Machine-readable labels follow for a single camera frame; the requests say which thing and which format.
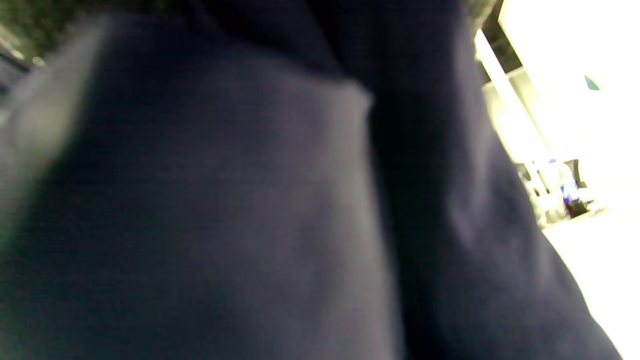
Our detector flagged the blue cap soda bottle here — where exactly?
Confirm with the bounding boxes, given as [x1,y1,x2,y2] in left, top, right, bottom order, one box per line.
[547,159,591,219]

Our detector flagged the navy blue clothes jacket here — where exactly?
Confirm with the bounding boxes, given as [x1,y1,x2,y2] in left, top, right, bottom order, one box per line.
[0,0,623,360]

